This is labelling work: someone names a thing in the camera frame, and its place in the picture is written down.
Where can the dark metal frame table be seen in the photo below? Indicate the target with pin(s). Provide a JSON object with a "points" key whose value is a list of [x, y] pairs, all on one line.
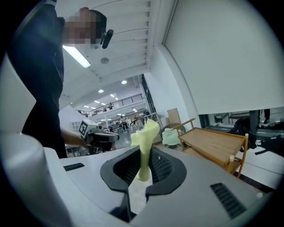
{"points": [[239, 115]]}

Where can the person's head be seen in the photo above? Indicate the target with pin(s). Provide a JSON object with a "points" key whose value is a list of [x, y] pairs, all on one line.
{"points": [[84, 28]]}

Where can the yellow cloth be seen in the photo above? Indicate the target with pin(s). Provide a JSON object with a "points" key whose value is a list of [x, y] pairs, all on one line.
{"points": [[146, 137]]}

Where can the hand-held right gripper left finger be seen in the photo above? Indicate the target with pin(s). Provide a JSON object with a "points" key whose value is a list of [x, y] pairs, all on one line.
{"points": [[93, 177]]}

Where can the person in dark shirt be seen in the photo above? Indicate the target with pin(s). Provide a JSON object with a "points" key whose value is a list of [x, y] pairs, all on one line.
{"points": [[37, 77]]}

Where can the grey-green armchair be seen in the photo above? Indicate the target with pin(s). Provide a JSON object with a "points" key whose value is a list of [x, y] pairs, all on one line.
{"points": [[218, 118]]}

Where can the black backpack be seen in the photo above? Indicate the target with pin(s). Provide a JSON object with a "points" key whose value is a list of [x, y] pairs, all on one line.
{"points": [[243, 130]]}

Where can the brown cardboard box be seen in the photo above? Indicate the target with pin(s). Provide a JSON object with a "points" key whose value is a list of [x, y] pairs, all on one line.
{"points": [[173, 116]]}

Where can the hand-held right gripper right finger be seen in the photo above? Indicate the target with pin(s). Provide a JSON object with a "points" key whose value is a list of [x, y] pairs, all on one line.
{"points": [[195, 188]]}

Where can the dark wicker chair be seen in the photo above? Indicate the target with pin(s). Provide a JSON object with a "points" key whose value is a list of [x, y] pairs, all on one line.
{"points": [[170, 126]]}

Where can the wooden shelf table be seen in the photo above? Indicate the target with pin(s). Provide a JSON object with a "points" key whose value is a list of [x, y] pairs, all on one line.
{"points": [[210, 142]]}

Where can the long ceiling light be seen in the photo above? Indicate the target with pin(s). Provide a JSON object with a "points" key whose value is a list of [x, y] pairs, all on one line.
{"points": [[76, 56]]}

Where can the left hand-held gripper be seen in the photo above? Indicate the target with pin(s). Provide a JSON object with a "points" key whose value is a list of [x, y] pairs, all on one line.
{"points": [[102, 139]]}

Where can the person's left forearm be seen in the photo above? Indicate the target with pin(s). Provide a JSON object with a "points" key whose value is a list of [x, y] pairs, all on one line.
{"points": [[71, 137]]}

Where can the black head camera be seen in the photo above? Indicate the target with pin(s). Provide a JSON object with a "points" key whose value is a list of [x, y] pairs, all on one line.
{"points": [[107, 40]]}

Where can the green knitted blanket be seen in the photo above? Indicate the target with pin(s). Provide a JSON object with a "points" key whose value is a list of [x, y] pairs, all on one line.
{"points": [[169, 136]]}

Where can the round smoke detector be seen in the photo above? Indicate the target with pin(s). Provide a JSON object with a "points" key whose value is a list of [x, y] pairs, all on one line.
{"points": [[105, 60]]}

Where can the black mezzanine railing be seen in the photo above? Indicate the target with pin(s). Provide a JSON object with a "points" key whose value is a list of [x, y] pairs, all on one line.
{"points": [[124, 100]]}

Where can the white roller blind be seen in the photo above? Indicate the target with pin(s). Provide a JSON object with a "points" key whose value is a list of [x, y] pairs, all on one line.
{"points": [[222, 55]]}

